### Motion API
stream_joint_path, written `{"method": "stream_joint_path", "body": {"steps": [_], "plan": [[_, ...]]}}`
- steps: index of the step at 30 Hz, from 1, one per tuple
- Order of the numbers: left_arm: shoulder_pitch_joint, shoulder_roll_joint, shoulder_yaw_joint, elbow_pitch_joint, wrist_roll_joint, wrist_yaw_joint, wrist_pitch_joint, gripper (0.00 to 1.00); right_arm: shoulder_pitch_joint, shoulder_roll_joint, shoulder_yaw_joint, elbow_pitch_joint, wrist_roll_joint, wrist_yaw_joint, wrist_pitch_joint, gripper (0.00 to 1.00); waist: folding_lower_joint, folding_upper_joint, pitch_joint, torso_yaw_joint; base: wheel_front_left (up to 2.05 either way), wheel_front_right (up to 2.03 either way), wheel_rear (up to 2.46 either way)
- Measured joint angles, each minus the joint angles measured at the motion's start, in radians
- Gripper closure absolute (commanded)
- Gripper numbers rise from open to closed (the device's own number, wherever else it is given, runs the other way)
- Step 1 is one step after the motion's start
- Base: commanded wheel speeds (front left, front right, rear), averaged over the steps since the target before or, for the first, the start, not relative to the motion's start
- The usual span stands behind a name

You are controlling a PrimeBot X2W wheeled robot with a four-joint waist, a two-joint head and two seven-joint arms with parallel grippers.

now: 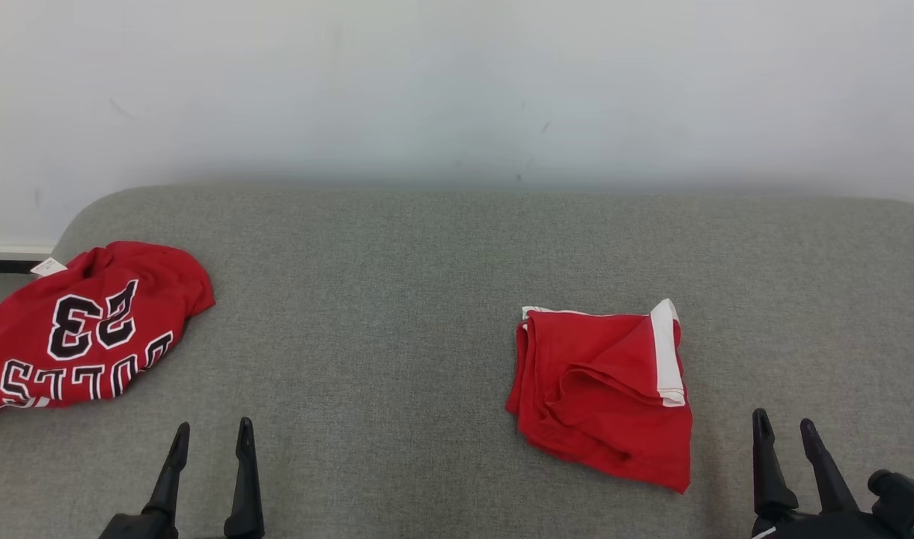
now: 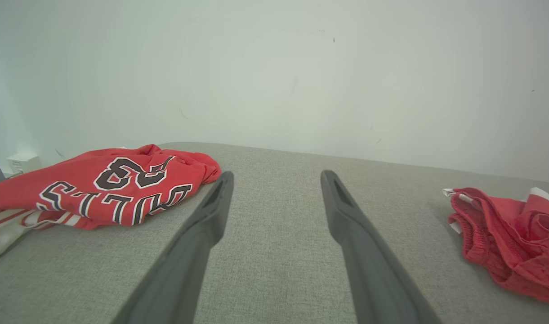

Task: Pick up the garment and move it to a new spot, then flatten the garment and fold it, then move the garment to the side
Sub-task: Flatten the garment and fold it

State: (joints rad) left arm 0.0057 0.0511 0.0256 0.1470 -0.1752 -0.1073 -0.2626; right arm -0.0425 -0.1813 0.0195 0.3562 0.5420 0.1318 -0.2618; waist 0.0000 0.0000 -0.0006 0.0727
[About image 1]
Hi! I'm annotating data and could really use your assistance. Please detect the red basketball jersey number 23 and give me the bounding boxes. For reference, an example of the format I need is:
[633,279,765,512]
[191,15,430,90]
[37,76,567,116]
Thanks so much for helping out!
[0,241,216,415]

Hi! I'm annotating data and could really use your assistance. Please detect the red shorts with white stripe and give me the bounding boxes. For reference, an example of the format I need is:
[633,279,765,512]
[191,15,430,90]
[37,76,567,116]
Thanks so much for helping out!
[505,299,693,495]

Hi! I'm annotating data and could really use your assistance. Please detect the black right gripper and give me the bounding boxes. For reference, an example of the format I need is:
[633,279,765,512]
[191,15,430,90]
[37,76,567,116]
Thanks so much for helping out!
[749,408,888,539]

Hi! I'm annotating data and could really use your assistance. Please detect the black and white baseboard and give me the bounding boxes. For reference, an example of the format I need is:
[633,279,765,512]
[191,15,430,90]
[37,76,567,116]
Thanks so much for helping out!
[0,245,55,275]

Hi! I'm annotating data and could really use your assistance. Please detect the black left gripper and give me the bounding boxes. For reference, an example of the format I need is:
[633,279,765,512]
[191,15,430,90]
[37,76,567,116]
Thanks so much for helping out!
[97,418,265,539]

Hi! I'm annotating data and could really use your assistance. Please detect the grey fabric sofa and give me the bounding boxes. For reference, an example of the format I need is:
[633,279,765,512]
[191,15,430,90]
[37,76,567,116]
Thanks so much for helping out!
[0,186,914,539]

